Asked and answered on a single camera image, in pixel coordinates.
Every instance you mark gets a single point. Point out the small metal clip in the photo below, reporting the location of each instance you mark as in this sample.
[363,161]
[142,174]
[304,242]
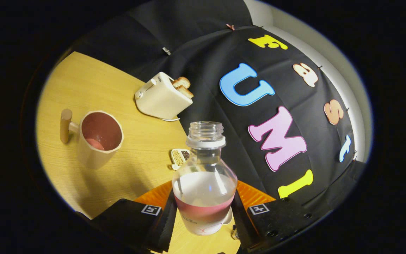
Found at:
[166,51]

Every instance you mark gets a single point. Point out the small red clip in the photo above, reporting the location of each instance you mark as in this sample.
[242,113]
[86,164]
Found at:
[230,26]

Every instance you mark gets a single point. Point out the cream toaster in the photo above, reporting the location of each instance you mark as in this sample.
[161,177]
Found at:
[160,100]

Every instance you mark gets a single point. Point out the white divided seed dish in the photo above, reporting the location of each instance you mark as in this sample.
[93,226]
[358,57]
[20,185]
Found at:
[179,157]

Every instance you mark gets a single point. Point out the wooden table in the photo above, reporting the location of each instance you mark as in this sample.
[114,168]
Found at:
[143,151]

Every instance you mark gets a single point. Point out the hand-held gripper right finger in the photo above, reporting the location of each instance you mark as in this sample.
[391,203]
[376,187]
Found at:
[245,229]

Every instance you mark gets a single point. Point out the toast slice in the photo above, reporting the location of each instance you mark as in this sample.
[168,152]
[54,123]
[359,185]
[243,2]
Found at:
[182,82]
[186,91]

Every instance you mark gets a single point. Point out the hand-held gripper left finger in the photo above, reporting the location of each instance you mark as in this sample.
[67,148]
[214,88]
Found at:
[166,225]

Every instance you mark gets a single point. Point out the clear juice bottle pink label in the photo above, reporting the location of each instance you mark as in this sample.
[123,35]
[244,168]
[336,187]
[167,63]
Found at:
[204,197]

